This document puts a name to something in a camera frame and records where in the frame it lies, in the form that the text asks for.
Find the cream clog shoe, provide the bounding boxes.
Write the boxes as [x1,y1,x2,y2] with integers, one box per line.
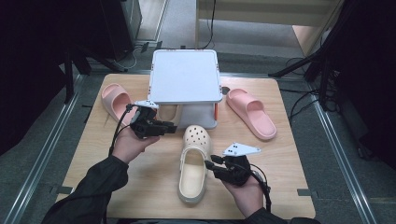
[156,104,184,127]
[177,124,215,205]

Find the left hand-held gripper black cable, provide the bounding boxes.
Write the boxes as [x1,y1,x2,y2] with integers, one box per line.
[107,103,135,157]

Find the white two-tier shoe rack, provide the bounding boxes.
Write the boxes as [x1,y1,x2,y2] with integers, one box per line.
[148,49,224,131]

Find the beige wooden cabinet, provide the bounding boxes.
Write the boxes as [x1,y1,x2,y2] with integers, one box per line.
[194,0,345,58]

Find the right hand-held gripper black cable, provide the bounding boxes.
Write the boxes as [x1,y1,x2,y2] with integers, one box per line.
[248,161,273,215]

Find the person's right hand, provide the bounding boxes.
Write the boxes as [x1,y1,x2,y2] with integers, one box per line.
[220,175,265,219]

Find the grey metal table bracket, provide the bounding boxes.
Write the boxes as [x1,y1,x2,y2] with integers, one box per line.
[49,185,75,196]
[296,188,319,198]

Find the black metal stand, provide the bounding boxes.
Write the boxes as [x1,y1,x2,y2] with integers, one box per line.
[267,0,347,110]
[60,43,129,105]

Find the pink slide slipper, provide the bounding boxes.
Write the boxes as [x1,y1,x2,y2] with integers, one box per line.
[101,82,139,128]
[225,88,278,141]

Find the white floor cable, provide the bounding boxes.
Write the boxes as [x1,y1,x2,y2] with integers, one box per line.
[113,46,139,71]

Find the black floor cables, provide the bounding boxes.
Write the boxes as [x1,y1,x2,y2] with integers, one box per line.
[278,57,325,126]

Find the silver metal floor rail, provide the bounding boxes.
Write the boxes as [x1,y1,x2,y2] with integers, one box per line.
[310,98,378,224]
[2,74,86,224]

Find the person's left hand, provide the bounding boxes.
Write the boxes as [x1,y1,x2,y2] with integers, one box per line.
[110,125,161,165]

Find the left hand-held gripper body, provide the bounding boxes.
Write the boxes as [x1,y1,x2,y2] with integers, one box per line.
[128,99,161,140]

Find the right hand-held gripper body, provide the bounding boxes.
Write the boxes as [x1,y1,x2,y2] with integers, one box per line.
[214,142,262,188]

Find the hand-held gripper black cable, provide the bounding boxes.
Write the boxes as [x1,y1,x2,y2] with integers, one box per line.
[107,103,135,157]
[248,161,273,215]

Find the black hanging cable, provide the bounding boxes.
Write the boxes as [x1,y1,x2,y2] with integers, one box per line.
[199,0,218,50]

